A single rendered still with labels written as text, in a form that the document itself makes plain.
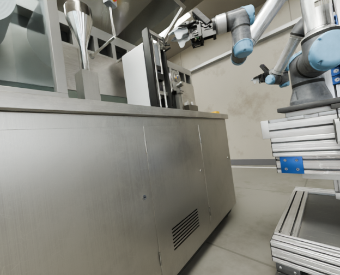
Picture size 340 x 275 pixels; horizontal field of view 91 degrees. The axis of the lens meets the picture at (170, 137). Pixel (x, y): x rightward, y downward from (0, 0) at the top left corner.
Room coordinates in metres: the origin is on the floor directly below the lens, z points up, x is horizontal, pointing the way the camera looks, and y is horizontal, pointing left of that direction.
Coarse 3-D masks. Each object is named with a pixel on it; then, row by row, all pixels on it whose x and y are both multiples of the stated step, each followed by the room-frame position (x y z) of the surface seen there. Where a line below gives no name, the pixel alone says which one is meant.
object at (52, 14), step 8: (48, 0) 0.52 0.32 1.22; (56, 0) 0.54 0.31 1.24; (48, 8) 0.52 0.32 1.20; (56, 8) 0.54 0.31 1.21; (48, 16) 0.52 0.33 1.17; (56, 16) 0.53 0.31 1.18; (48, 24) 0.52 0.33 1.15; (56, 24) 0.53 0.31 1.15; (56, 32) 0.53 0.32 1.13; (56, 40) 0.53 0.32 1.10; (56, 48) 0.52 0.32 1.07; (56, 56) 0.52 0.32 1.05; (56, 64) 0.52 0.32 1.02; (56, 72) 0.52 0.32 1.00; (64, 72) 0.54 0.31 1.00; (56, 80) 0.52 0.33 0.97; (64, 80) 0.53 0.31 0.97; (0, 88) 0.42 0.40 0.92; (8, 88) 0.43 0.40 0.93; (16, 88) 0.44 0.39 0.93; (24, 88) 0.45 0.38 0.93; (56, 88) 0.52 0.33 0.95; (64, 88) 0.53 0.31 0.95; (64, 96) 0.53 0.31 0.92
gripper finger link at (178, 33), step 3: (177, 27) 0.75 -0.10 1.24; (186, 27) 0.75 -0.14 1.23; (174, 30) 0.76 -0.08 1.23; (177, 30) 0.76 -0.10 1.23; (180, 30) 0.76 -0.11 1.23; (183, 30) 0.76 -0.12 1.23; (186, 30) 0.75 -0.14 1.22; (171, 33) 0.77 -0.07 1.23; (174, 33) 0.76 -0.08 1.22; (177, 33) 0.76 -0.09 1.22; (180, 33) 0.76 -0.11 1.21; (183, 33) 0.75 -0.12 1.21; (177, 36) 0.76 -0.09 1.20; (180, 36) 0.76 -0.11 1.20
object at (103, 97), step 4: (68, 92) 1.06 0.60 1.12; (72, 92) 1.08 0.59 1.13; (76, 92) 1.10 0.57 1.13; (72, 96) 1.08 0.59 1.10; (76, 96) 1.10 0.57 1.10; (104, 96) 1.26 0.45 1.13; (108, 96) 1.29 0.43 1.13; (112, 96) 1.31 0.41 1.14; (104, 100) 1.25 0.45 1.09; (108, 100) 1.28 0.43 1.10; (112, 100) 1.31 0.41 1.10; (116, 100) 1.34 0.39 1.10; (120, 100) 1.37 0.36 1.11; (124, 100) 1.40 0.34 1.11
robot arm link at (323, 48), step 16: (304, 0) 0.63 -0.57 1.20; (320, 0) 0.59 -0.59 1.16; (304, 16) 0.64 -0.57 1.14; (320, 16) 0.59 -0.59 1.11; (304, 32) 0.65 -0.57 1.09; (320, 32) 0.59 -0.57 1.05; (336, 32) 0.56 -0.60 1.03; (304, 48) 0.64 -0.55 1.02; (320, 48) 0.58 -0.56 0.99; (336, 48) 0.57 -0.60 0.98; (304, 64) 0.66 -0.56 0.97; (320, 64) 0.59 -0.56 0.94; (336, 64) 0.58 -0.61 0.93
